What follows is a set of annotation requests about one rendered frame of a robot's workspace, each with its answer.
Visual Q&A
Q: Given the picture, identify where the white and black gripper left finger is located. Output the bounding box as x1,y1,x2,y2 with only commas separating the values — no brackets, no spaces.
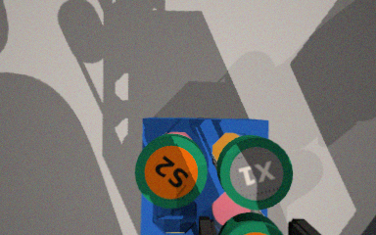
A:
199,216,217,235

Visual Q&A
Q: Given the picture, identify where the blue tube rack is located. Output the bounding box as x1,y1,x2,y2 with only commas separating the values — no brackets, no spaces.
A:
141,117,268,235

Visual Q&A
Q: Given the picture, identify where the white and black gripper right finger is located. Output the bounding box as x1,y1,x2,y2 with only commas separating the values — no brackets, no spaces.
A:
288,218,321,235

